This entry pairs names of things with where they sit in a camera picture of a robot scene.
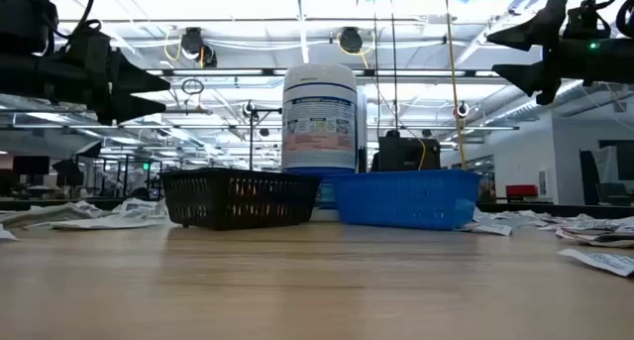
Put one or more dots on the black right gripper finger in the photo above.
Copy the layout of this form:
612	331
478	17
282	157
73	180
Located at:
537	28
530	77

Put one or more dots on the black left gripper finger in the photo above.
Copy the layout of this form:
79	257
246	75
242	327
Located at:
131	108
138	82

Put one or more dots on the white square alcohol pad packet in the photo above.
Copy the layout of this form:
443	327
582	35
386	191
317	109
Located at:
490	228
614	221
569	220
141	208
520	216
602	262
594	229

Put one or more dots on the white disinfecting wipes canister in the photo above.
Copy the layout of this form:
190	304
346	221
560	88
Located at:
319	122

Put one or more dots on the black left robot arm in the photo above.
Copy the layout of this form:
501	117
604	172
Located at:
20	77

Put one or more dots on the black softbox light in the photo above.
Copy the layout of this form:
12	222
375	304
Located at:
90	150
67	172

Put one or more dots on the black monitor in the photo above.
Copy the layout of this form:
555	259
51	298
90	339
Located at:
624	159
31	165

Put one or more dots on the red bin on stand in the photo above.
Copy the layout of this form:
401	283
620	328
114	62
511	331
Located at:
521	190

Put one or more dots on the dark partition panel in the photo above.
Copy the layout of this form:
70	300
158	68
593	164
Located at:
588	179

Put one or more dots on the black pole stand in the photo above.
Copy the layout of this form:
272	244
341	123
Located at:
251	142

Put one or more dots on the black plastic basket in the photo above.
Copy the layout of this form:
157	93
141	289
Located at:
238	198

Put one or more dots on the blue plastic basket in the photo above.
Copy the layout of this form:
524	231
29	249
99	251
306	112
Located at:
406	201

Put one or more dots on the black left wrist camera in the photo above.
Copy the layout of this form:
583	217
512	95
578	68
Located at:
89	45

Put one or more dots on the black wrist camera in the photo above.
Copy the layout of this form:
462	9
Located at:
89	45
587	23

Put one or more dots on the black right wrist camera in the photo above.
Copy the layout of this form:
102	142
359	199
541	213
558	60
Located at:
587	23

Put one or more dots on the black robot station frame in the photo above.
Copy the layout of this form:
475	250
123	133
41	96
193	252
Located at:
129	179

